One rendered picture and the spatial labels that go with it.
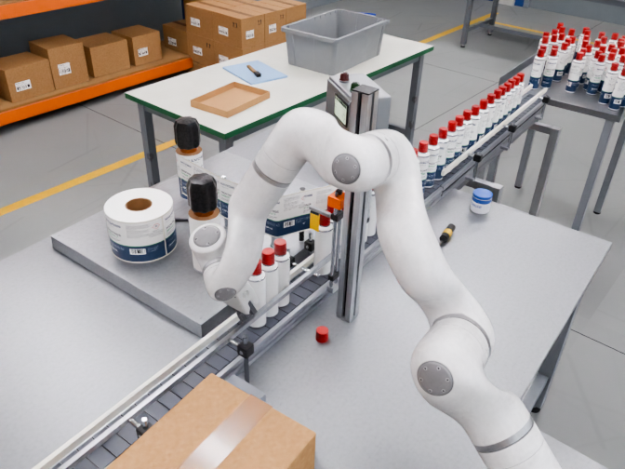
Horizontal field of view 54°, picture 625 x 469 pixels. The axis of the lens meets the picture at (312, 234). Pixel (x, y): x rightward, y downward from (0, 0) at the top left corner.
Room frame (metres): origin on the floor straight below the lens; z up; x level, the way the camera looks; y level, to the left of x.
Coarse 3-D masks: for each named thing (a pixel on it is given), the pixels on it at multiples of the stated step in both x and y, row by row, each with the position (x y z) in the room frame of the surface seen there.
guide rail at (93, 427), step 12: (300, 264) 1.43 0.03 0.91; (228, 324) 1.17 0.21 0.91; (216, 336) 1.14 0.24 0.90; (192, 348) 1.08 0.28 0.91; (180, 360) 1.04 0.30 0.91; (168, 372) 1.01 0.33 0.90; (144, 384) 0.95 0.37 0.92; (132, 396) 0.92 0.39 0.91; (120, 408) 0.89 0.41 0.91; (96, 420) 0.85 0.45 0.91; (108, 420) 0.86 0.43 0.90; (84, 432) 0.82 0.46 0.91; (72, 444) 0.79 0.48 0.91; (48, 456) 0.76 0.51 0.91; (60, 456) 0.77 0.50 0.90; (36, 468) 0.73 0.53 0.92; (48, 468) 0.74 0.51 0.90
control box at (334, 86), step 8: (328, 80) 1.45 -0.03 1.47; (336, 80) 1.43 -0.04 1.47; (352, 80) 1.43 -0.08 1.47; (360, 80) 1.44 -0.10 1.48; (368, 80) 1.44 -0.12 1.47; (328, 88) 1.44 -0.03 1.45; (336, 88) 1.40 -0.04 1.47; (344, 88) 1.38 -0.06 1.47; (328, 96) 1.44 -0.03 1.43; (344, 96) 1.35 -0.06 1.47; (384, 96) 1.34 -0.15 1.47; (328, 104) 1.44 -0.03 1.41; (384, 104) 1.33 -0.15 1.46; (328, 112) 1.44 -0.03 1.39; (384, 112) 1.33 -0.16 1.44; (384, 120) 1.33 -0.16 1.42; (344, 128) 1.33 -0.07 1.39; (376, 128) 1.33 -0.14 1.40; (384, 128) 1.33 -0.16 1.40
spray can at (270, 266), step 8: (264, 248) 1.27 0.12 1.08; (272, 248) 1.27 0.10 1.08; (264, 256) 1.24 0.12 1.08; (272, 256) 1.25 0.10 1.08; (264, 264) 1.25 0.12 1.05; (272, 264) 1.25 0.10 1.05; (272, 272) 1.24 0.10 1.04; (272, 280) 1.24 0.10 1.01; (272, 288) 1.24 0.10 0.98; (272, 296) 1.24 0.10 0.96; (272, 312) 1.24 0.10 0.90
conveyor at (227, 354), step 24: (432, 192) 1.96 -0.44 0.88; (312, 264) 1.48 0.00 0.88; (312, 288) 1.37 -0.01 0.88; (288, 312) 1.26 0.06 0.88; (240, 336) 1.16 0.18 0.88; (192, 360) 1.07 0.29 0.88; (216, 360) 1.07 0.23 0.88; (192, 384) 0.99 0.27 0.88; (168, 408) 0.92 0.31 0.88; (120, 432) 0.85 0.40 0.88; (72, 456) 0.79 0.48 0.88; (96, 456) 0.79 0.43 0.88
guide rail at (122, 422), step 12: (324, 264) 1.39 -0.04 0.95; (300, 276) 1.31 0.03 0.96; (288, 288) 1.26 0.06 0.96; (276, 300) 1.21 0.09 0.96; (264, 312) 1.17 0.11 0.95; (240, 324) 1.12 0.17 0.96; (228, 336) 1.07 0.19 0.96; (216, 348) 1.03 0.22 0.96; (204, 360) 1.00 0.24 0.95; (180, 372) 0.95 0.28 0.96; (168, 384) 0.92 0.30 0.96; (156, 396) 0.88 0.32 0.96; (144, 408) 0.86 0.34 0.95; (120, 420) 0.82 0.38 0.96; (108, 432) 0.79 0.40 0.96; (96, 444) 0.76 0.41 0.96; (84, 456) 0.73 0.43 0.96; (60, 468) 0.70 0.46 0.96; (72, 468) 0.71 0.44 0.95
